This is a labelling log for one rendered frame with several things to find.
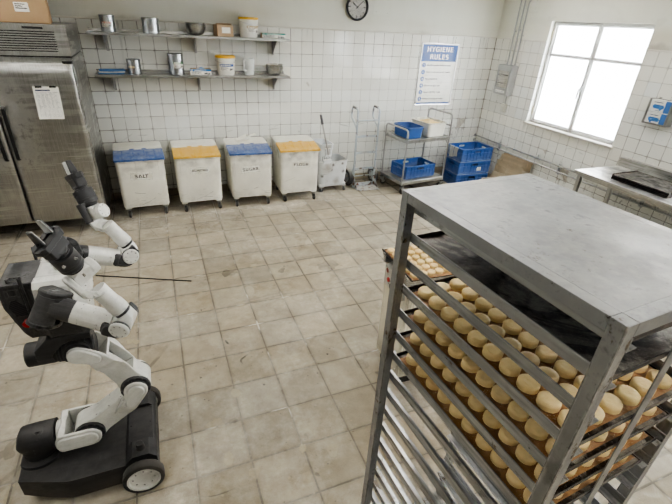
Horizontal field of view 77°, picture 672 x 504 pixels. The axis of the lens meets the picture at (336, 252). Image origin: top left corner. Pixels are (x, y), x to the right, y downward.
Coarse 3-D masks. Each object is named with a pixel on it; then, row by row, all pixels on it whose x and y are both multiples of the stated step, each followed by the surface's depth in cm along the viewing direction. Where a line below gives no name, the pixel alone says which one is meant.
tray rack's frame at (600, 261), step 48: (432, 192) 115; (480, 192) 117; (528, 192) 119; (576, 192) 121; (480, 240) 92; (528, 240) 92; (576, 240) 93; (624, 240) 94; (576, 288) 75; (624, 288) 76; (624, 336) 67; (576, 432) 78; (624, 432) 93
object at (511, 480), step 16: (416, 368) 137; (432, 384) 131; (448, 400) 126; (448, 416) 123; (464, 432) 118; (480, 448) 114; (496, 464) 109; (512, 480) 105; (592, 480) 108; (528, 496) 101; (560, 496) 102
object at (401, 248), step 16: (400, 208) 118; (400, 224) 120; (400, 240) 121; (400, 256) 123; (400, 272) 126; (400, 288) 129; (384, 336) 140; (384, 352) 142; (384, 368) 144; (384, 384) 148; (384, 400) 153; (368, 448) 168; (368, 464) 171; (368, 480) 174; (368, 496) 180
